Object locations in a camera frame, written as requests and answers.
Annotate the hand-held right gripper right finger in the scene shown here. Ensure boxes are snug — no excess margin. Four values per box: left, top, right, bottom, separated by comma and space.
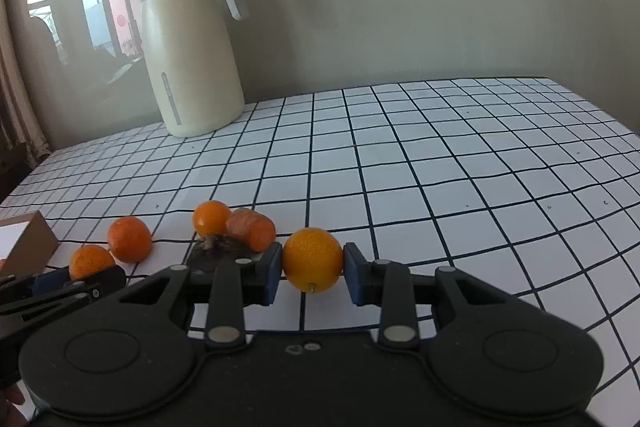
342, 242, 521, 353

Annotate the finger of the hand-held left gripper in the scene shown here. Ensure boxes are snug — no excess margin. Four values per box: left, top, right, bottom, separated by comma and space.
0, 264, 127, 304
0, 291, 95, 329

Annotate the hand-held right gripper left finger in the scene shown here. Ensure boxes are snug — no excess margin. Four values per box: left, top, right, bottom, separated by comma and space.
117, 243, 284, 353

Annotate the yellow orange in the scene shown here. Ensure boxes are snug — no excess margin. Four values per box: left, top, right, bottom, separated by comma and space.
282, 227, 344, 294

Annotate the brown cardboard box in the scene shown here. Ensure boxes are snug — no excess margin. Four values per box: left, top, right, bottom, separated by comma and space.
0, 211, 59, 279

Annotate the person's left hand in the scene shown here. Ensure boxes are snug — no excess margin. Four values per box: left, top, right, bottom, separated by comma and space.
0, 383, 27, 427

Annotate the short carrot piece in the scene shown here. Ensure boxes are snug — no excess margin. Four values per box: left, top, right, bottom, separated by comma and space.
225, 208, 277, 253

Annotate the dark purple mangosteen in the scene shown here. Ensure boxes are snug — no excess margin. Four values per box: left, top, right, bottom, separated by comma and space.
187, 235, 271, 274

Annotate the small orange tangerine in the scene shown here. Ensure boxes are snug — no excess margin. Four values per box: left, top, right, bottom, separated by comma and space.
192, 200, 232, 238

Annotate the white black checked tablecloth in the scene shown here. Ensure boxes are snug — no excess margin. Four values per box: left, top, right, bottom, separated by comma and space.
0, 77, 640, 427

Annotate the beige patterned curtain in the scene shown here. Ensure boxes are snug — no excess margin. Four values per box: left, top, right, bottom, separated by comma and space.
0, 0, 53, 170

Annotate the cream thermos jug grey lid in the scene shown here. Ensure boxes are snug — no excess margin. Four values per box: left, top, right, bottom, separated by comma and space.
137, 0, 249, 138

